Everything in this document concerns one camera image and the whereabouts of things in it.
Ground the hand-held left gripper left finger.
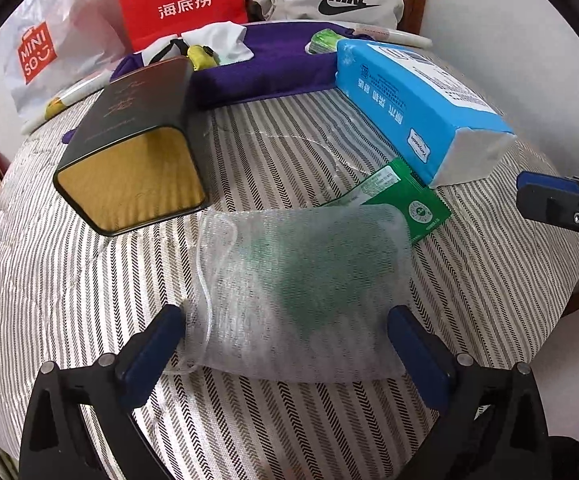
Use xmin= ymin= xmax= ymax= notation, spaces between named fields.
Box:
xmin=19 ymin=304 xmax=187 ymax=480

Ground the dark green tin box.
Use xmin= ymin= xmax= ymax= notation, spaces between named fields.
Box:
xmin=53 ymin=57 xmax=207 ymax=236

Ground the white plastic shopping bag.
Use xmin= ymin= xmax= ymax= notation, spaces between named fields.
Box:
xmin=2 ymin=0 xmax=130 ymax=116

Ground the red paper bag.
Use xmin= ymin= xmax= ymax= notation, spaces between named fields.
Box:
xmin=112 ymin=0 xmax=247 ymax=53

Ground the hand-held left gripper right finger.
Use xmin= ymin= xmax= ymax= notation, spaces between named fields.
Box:
xmin=387 ymin=304 xmax=553 ymax=480

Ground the blue tissue pack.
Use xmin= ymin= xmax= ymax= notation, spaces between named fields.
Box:
xmin=336 ymin=39 xmax=515 ymax=188

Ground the striped grey mattress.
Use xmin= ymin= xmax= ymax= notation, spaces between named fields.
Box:
xmin=0 ymin=55 xmax=579 ymax=480

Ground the green patterned tissue pack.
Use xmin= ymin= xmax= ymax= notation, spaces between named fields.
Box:
xmin=305 ymin=29 xmax=345 ymax=56

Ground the green sachet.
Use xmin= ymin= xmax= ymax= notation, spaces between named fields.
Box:
xmin=319 ymin=157 xmax=453 ymax=246

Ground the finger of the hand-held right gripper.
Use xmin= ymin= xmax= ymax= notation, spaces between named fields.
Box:
xmin=517 ymin=171 xmax=579 ymax=197
xmin=516 ymin=187 xmax=579 ymax=249

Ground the yellow pouch with black strap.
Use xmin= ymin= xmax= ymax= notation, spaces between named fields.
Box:
xmin=172 ymin=40 xmax=217 ymax=68

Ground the purple plush storage tray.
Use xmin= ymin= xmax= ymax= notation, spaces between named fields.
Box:
xmin=62 ymin=22 xmax=365 ymax=146

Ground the white mesh bag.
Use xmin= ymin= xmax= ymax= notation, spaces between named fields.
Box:
xmin=166 ymin=204 xmax=413 ymax=381

